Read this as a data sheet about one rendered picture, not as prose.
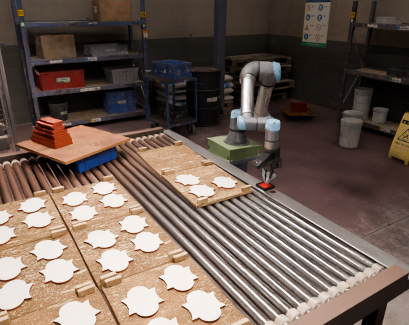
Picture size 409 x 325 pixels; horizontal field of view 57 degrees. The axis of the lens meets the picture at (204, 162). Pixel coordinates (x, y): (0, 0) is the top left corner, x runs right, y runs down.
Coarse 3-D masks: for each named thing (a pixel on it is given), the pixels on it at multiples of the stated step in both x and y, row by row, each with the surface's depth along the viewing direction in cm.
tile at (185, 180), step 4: (180, 176) 214; (184, 176) 214; (188, 176) 214; (192, 176) 214; (176, 180) 212; (180, 180) 210; (184, 180) 210; (188, 180) 210; (192, 180) 210; (196, 180) 210; (184, 184) 205; (188, 184) 206; (192, 184) 205; (196, 184) 206
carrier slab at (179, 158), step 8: (184, 144) 266; (144, 152) 251; (152, 152) 251; (160, 152) 251; (168, 152) 252; (176, 152) 252; (184, 152) 252; (192, 152) 252; (144, 160) 239; (152, 160) 239; (160, 160) 239; (168, 160) 239; (176, 160) 239; (184, 160) 239; (192, 160) 239; (200, 160) 239; (152, 168) 229; (160, 168) 227; (176, 168) 227; (184, 168) 227; (160, 176) 219
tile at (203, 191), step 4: (204, 184) 205; (192, 188) 200; (196, 188) 200; (200, 188) 200; (204, 188) 200; (208, 188) 200; (212, 188) 200; (188, 192) 197; (192, 192) 196; (196, 192) 196; (200, 192) 196; (204, 192) 196; (208, 192) 196; (212, 192) 196; (196, 196) 194; (200, 196) 193; (204, 196) 193; (208, 196) 193; (212, 196) 194
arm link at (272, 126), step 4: (268, 120) 196; (272, 120) 196; (276, 120) 196; (268, 124) 194; (272, 124) 193; (276, 124) 193; (268, 128) 195; (272, 128) 194; (276, 128) 194; (268, 132) 195; (272, 132) 194; (276, 132) 195; (268, 136) 196; (272, 136) 195; (276, 136) 195; (268, 140) 197; (272, 140) 196; (276, 140) 196
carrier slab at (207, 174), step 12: (192, 168) 227; (204, 168) 227; (216, 168) 227; (168, 180) 212; (204, 180) 212; (180, 192) 199; (216, 192) 199; (228, 192) 199; (240, 192) 199; (204, 204) 188
